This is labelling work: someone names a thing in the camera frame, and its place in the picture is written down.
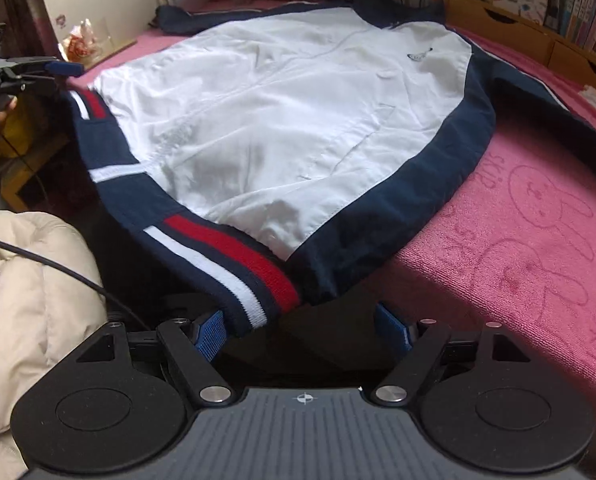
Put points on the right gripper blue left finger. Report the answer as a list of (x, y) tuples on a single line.
[(189, 347)]

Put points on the pink rabbit print towel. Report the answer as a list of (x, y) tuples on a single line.
[(516, 243)]

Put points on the beige puffy jacket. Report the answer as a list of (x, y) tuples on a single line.
[(44, 314)]

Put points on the white and navy jacket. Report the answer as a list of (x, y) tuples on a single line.
[(278, 157)]

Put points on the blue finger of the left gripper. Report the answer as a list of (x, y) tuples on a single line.
[(64, 69)]

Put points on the wooden desk drawer organizer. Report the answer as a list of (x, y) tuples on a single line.
[(525, 37)]

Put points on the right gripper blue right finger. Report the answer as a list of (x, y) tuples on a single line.
[(416, 347)]

